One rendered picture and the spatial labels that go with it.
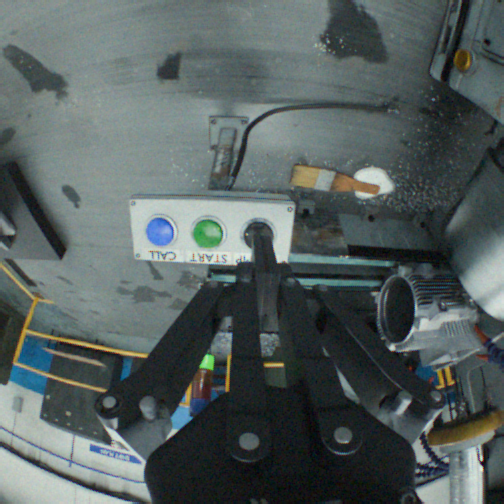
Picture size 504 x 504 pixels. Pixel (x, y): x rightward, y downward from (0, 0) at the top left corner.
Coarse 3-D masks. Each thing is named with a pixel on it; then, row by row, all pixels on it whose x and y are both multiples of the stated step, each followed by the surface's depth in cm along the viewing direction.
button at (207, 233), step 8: (200, 224) 25; (208, 224) 25; (216, 224) 25; (200, 232) 25; (208, 232) 25; (216, 232) 25; (200, 240) 26; (208, 240) 26; (216, 240) 26; (208, 248) 26
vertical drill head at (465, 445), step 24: (432, 384) 43; (456, 384) 36; (456, 408) 33; (432, 432) 35; (456, 432) 30; (480, 432) 26; (456, 456) 29; (480, 456) 25; (456, 480) 26; (480, 480) 22
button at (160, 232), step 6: (150, 222) 25; (156, 222) 25; (162, 222) 25; (168, 222) 25; (150, 228) 25; (156, 228) 25; (162, 228) 25; (168, 228) 25; (150, 234) 25; (156, 234) 25; (162, 234) 25; (168, 234) 25; (150, 240) 26; (156, 240) 26; (162, 240) 26; (168, 240) 26
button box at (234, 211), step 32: (160, 192) 27; (192, 192) 28; (224, 192) 28; (192, 224) 26; (224, 224) 26; (288, 224) 26; (160, 256) 27; (192, 256) 27; (224, 256) 27; (288, 256) 27
